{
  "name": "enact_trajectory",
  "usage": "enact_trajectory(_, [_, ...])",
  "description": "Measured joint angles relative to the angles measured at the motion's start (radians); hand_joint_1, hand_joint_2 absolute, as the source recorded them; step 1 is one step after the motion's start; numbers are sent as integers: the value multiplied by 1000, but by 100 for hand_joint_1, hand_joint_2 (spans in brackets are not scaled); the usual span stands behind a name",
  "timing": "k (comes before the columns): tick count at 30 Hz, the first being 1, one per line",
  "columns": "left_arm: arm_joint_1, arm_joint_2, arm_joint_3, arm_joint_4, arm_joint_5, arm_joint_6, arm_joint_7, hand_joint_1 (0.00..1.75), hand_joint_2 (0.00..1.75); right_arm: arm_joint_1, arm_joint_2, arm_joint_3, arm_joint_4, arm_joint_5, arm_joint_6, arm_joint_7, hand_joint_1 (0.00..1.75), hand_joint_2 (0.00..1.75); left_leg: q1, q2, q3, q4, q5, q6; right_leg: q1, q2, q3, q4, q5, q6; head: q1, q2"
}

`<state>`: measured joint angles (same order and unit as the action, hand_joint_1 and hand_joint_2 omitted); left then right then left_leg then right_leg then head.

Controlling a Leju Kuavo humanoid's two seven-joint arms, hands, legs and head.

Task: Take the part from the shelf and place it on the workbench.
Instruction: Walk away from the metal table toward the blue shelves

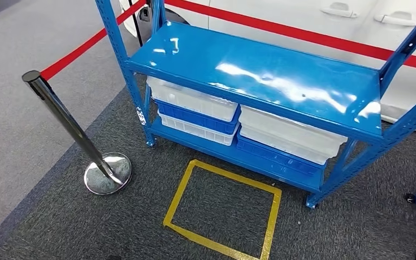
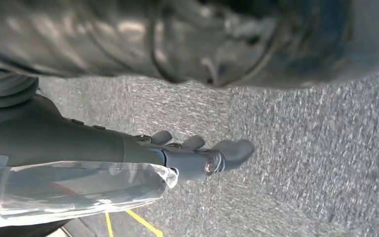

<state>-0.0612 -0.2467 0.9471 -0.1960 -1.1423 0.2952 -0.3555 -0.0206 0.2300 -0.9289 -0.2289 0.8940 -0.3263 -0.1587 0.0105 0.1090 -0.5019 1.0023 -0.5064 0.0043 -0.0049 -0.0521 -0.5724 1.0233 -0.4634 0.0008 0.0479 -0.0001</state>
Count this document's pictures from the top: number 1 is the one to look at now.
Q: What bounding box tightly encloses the blue metal shelf rack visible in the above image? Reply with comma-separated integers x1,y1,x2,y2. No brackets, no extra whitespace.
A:
95,0,416,210

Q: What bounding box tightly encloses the blue plastic bin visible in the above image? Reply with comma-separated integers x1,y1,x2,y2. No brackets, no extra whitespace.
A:
154,99,242,135
236,133,327,177

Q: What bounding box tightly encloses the white plastic bin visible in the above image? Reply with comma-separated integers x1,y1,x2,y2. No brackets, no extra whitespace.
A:
238,105,349,159
239,125,333,166

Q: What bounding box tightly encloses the yellow floor tape square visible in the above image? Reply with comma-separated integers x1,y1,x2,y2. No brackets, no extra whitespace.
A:
163,159,283,260

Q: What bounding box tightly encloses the red barrier tape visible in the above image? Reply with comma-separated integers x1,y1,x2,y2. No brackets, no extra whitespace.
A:
165,0,416,74
40,0,147,82

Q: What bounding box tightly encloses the white car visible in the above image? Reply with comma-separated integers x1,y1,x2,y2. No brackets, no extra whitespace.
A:
118,0,416,139

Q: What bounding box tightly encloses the thin black stanchion post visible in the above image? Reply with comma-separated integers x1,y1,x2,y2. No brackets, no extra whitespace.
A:
128,0,144,47

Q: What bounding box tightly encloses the chrome stanchion post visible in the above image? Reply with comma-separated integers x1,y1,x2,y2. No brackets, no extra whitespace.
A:
21,70,133,196

